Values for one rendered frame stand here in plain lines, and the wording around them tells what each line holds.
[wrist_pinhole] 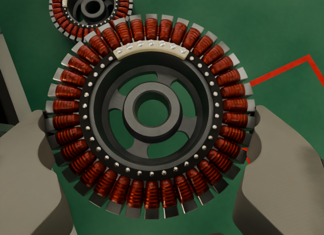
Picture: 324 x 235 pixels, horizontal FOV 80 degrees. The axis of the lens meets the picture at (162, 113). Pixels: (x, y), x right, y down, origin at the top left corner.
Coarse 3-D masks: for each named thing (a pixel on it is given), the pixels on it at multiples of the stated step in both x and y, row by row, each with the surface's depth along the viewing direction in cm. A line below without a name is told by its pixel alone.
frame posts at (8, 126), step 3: (0, 123) 23; (0, 126) 22; (3, 126) 23; (6, 126) 23; (9, 126) 24; (12, 126) 24; (0, 129) 22; (3, 129) 23; (6, 129) 23; (9, 129) 24; (0, 132) 22; (3, 132) 23; (0, 135) 23
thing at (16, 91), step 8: (0, 40) 29; (0, 48) 29; (0, 56) 28; (8, 56) 28; (0, 64) 28; (8, 64) 28; (8, 72) 28; (16, 72) 28; (8, 80) 28; (16, 80) 28; (8, 88) 28; (16, 88) 28; (16, 96) 27; (24, 96) 28; (16, 104) 27; (24, 104) 27; (16, 112) 27; (24, 112) 27; (72, 232) 25
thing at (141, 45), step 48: (96, 48) 11; (144, 48) 11; (192, 48) 11; (96, 96) 11; (144, 96) 12; (192, 96) 13; (240, 96) 10; (96, 144) 10; (144, 144) 12; (192, 144) 11; (240, 144) 10; (96, 192) 9; (144, 192) 10; (192, 192) 10
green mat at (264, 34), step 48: (0, 0) 30; (48, 0) 30; (144, 0) 30; (192, 0) 30; (240, 0) 30; (288, 0) 30; (48, 48) 29; (240, 48) 29; (288, 48) 29; (48, 96) 27; (288, 96) 28
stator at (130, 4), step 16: (64, 0) 26; (80, 0) 28; (96, 0) 27; (112, 0) 28; (128, 0) 26; (64, 16) 25; (96, 16) 27; (112, 16) 26; (128, 16) 26; (64, 32) 26; (80, 32) 25; (96, 32) 25
